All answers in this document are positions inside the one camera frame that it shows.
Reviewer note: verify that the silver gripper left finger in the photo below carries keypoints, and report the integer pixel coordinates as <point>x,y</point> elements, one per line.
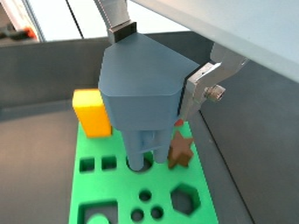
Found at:
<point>118,24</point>

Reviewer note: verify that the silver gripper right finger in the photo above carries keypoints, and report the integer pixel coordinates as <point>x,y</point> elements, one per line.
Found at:
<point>201,85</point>

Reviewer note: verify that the blue three prong object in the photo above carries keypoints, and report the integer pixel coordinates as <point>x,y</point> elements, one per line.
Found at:
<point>140,83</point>

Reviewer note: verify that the green shape sorter board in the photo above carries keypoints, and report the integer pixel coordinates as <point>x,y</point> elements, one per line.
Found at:
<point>113,195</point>

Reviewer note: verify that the red block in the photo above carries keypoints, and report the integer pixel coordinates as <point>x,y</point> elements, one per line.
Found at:
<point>179,123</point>

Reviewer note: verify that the brown star block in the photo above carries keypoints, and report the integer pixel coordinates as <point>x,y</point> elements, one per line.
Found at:
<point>180,150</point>

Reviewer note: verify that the yellow rectangular block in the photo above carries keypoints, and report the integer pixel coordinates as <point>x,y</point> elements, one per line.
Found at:
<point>89,110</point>

